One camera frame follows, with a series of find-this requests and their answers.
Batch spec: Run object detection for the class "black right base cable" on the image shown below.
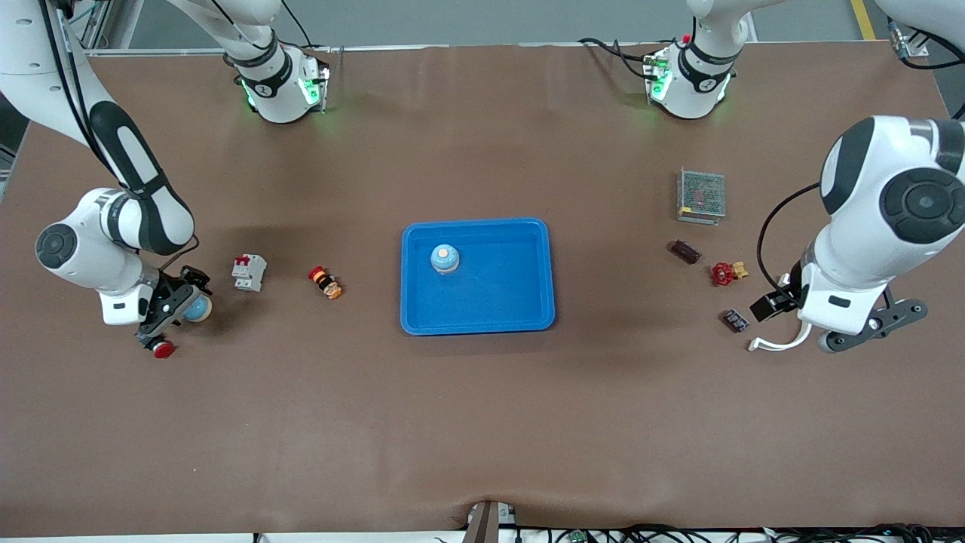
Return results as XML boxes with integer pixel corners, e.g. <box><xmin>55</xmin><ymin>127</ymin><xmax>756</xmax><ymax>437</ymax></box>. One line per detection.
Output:
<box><xmin>283</xmin><ymin>0</ymin><xmax>332</xmax><ymax>52</ymax></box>

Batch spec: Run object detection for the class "yellow emergency stop switch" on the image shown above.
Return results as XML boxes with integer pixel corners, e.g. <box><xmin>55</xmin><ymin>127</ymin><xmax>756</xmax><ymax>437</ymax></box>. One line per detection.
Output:
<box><xmin>308</xmin><ymin>266</ymin><xmax>344</xmax><ymax>300</ymax></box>

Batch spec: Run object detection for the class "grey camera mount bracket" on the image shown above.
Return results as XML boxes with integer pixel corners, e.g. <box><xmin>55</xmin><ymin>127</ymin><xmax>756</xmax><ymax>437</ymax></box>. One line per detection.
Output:
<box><xmin>461</xmin><ymin>499</ymin><xmax>518</xmax><ymax>543</ymax></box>

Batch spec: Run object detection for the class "metal mesh power supply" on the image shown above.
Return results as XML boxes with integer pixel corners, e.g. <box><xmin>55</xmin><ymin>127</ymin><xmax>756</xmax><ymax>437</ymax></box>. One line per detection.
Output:
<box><xmin>676</xmin><ymin>167</ymin><xmax>727</xmax><ymax>225</ymax></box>

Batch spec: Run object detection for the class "black left base cable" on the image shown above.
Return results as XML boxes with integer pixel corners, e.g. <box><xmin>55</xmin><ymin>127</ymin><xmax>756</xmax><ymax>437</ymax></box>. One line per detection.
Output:
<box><xmin>578</xmin><ymin>36</ymin><xmax>658</xmax><ymax>82</ymax></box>

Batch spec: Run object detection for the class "blue plastic tray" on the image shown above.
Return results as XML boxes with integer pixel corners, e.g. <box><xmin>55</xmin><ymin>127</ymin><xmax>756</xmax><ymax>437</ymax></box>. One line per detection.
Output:
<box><xmin>400</xmin><ymin>218</ymin><xmax>556</xmax><ymax>336</ymax></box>

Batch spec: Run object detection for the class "black base cable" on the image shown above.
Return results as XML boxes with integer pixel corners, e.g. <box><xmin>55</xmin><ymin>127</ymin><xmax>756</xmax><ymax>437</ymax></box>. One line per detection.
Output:
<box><xmin>578</xmin><ymin>36</ymin><xmax>658</xmax><ymax>82</ymax></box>
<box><xmin>283</xmin><ymin>0</ymin><xmax>332</xmax><ymax>52</ymax></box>

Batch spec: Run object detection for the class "white curved plastic piece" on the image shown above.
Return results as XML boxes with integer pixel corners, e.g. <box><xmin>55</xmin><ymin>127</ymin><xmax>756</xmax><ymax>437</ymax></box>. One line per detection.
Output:
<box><xmin>747</xmin><ymin>323</ymin><xmax>813</xmax><ymax>353</ymax></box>

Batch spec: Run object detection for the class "white circuit breaker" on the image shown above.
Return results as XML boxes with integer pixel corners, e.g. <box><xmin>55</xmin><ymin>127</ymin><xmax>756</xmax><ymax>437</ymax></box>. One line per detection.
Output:
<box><xmin>231</xmin><ymin>254</ymin><xmax>268</xmax><ymax>293</ymax></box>

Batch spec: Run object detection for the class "aluminium frame post with bracket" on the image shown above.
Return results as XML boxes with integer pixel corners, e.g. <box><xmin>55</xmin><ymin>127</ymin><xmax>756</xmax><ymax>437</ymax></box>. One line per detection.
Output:
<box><xmin>72</xmin><ymin>0</ymin><xmax>114</xmax><ymax>55</ymax></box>
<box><xmin>890</xmin><ymin>23</ymin><xmax>930</xmax><ymax>58</ymax></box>

